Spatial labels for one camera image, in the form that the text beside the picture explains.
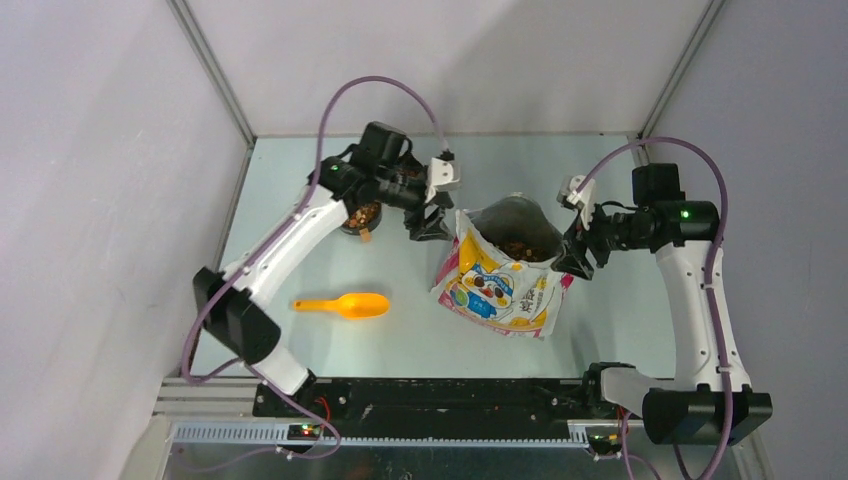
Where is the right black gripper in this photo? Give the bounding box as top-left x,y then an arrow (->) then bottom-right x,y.
552,197 -> 650,280

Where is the pet food bag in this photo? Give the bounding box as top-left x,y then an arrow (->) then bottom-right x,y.
431,193 -> 574,338

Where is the orange plastic scoop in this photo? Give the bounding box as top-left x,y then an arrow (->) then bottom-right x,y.
292,292 -> 391,320

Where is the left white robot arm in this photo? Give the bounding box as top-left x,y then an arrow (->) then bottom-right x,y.
192,122 -> 460,417

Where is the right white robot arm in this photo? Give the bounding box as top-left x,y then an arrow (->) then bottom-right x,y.
553,164 -> 773,446

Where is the pet food kibble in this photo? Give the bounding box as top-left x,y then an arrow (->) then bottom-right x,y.
497,240 -> 552,263

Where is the black cat bowl fish print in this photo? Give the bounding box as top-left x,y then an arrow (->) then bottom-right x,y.
340,202 -> 382,243

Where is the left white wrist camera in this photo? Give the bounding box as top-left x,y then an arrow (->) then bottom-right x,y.
425,157 -> 461,203

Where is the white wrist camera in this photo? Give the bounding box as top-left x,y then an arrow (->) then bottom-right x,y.
425,157 -> 461,203
557,175 -> 596,231

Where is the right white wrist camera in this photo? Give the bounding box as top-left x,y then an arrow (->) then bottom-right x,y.
557,175 -> 596,231

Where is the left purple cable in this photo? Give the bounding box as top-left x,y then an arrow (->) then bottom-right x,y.
180,75 -> 455,387

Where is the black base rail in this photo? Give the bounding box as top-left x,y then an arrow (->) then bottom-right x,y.
294,377 -> 625,441

